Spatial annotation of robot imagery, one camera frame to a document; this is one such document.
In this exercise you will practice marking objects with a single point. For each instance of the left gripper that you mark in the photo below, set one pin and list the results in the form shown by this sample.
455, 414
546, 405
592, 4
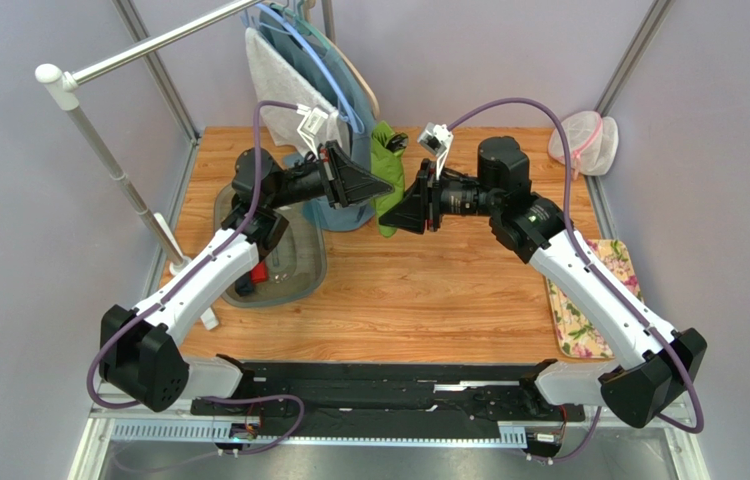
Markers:
344, 182

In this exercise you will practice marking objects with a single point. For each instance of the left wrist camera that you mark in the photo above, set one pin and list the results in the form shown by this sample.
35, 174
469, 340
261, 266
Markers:
312, 121

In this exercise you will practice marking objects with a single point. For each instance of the floral tray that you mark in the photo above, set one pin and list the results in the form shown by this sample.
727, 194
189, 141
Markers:
576, 336

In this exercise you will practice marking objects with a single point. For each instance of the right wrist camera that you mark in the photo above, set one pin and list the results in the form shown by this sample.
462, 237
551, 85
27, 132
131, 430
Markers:
437, 139

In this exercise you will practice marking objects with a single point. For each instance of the wooden clothes hanger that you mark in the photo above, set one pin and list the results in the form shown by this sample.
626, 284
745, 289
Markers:
328, 31

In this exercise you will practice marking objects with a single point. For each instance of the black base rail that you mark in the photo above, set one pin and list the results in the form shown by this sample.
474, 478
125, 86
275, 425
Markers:
391, 400

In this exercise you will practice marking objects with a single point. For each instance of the white mesh laundry bag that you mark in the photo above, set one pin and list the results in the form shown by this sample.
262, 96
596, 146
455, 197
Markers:
593, 142

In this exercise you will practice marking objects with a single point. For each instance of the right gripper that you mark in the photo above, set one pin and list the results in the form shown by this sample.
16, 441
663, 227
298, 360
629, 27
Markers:
428, 197

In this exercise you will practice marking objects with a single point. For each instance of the red handled utensil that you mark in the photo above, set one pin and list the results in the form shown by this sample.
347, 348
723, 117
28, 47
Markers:
259, 273

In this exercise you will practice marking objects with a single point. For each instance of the blue-grey hanging shirt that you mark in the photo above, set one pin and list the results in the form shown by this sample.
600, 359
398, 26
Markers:
351, 218

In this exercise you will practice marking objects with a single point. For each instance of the blue clothes hanger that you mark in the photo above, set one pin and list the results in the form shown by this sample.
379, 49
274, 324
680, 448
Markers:
325, 70

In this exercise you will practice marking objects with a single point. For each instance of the metal clothes rack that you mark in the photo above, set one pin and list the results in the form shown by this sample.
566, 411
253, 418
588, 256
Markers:
62, 86

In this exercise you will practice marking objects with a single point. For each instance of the dark blue handled utensil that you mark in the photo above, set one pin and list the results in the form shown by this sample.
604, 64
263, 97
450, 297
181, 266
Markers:
244, 286

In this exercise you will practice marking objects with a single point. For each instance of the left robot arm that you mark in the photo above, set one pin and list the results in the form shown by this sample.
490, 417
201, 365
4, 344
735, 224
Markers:
139, 347

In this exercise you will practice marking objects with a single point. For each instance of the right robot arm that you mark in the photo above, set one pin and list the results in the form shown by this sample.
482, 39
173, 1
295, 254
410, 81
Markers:
653, 362

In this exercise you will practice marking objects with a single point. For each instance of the green paper napkin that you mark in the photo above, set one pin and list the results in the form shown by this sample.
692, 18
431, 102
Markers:
387, 150

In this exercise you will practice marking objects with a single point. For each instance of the grey hanging towel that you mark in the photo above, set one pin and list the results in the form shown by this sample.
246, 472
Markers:
276, 80

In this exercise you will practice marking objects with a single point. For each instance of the green clothes hanger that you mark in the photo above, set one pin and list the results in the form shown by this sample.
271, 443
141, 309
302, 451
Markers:
298, 14

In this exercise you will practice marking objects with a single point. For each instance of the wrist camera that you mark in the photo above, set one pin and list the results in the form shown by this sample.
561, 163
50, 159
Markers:
437, 139
312, 121

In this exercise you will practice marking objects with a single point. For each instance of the clear plastic container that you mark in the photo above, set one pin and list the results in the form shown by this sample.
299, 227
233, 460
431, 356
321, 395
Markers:
296, 268

